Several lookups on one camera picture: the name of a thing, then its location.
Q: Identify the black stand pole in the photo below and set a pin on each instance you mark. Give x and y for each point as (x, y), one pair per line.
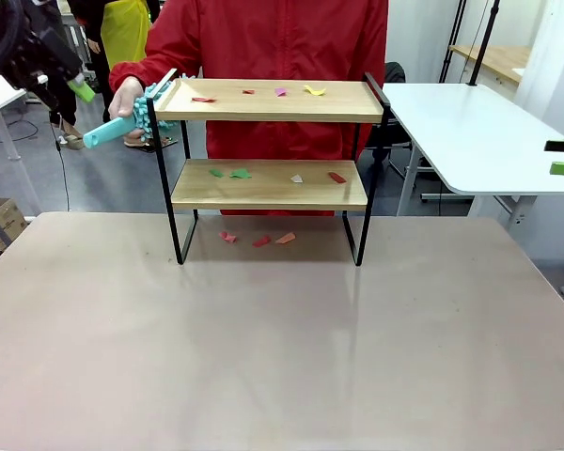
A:
(483, 42)

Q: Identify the person in yellow apron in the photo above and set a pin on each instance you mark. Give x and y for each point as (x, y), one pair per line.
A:
(124, 33)

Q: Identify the large green paper scrap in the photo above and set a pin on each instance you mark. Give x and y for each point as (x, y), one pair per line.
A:
(241, 175)

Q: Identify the black tripod leg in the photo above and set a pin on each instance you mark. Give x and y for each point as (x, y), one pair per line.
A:
(453, 42)

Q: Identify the person's right hand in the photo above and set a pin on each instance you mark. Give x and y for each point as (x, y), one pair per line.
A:
(124, 98)

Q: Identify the pinkish red paper scrap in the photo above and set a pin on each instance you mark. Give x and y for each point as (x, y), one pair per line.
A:
(228, 237)

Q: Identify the long red paper scrap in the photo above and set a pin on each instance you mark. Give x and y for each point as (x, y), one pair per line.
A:
(203, 99)

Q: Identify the wooden background table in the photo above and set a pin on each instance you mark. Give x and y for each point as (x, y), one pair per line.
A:
(498, 58)

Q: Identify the person in dark clothes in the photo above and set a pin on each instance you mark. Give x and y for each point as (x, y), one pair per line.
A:
(66, 110)

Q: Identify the large white rounded table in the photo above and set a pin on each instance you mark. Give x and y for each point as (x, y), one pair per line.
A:
(474, 136)

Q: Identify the small green paper scrap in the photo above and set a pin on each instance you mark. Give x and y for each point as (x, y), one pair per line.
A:
(215, 173)

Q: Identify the pink paper scrap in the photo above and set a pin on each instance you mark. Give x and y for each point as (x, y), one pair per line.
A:
(280, 92)

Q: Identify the yellow paper scrap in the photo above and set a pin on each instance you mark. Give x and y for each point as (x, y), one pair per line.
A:
(315, 90)

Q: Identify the black office chair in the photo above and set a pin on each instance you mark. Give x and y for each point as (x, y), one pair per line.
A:
(395, 73)

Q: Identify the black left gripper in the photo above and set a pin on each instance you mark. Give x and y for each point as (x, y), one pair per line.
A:
(42, 51)

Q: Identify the person in red jacket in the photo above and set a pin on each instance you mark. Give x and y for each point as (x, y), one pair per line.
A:
(282, 42)

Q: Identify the cardboard box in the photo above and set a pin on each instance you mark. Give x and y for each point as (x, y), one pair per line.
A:
(7, 218)

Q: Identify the turquoise chenille duster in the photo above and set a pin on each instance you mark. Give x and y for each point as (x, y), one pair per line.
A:
(108, 132)

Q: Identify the two-tier wooden shelf black frame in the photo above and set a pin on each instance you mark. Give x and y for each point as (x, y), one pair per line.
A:
(268, 185)

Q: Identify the white paper scrap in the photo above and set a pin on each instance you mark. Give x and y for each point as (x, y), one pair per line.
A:
(296, 178)

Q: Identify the person's right forearm red sleeve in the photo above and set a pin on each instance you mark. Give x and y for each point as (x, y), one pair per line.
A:
(141, 70)

